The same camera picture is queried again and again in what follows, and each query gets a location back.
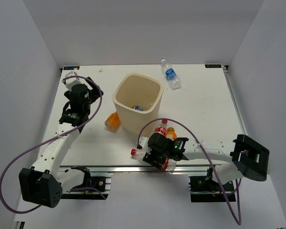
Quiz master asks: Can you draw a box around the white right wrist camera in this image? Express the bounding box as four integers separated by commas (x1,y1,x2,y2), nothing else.
136,136,149,151

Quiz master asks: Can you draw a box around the right blue table label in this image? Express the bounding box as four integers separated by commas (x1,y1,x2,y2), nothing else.
204,64,222,68

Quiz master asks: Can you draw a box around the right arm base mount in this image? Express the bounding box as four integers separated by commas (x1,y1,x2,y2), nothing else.
189,167,225,203

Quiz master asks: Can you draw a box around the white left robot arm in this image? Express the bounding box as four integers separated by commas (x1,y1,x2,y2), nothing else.
19,77,103,208

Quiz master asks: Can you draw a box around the blue label crushed bottle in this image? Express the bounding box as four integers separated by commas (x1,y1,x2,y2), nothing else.
133,105,144,111

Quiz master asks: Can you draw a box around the cream plastic bin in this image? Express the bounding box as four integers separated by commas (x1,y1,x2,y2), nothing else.
112,73,164,135

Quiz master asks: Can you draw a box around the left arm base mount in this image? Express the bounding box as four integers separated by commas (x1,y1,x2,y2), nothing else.
58,167,111,200

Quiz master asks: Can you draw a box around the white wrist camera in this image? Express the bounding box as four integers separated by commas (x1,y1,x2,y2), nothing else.
61,71,82,92
136,136,149,151

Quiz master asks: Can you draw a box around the large clear bottle red label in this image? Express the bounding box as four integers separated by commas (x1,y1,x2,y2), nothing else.
131,149,176,171

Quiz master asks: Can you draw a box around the clear bottle blue label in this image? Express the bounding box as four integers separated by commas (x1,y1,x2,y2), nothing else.
161,59,182,90

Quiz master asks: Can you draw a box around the orange juice bottle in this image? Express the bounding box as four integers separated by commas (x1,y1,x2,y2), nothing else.
165,127,177,141
104,112,121,131

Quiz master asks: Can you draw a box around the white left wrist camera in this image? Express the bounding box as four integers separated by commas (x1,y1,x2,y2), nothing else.
61,71,82,92

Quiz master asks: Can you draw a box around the clear bottle red cap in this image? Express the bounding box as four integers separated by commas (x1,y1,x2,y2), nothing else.
154,119,168,136

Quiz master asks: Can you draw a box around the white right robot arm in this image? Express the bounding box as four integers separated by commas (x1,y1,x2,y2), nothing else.
137,134,269,190

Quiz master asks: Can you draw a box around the left blue table label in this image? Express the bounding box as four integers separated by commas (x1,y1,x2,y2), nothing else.
63,66,80,71

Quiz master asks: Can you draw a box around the blue table label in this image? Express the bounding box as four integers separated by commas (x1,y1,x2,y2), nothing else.
204,64,222,68
63,66,80,71

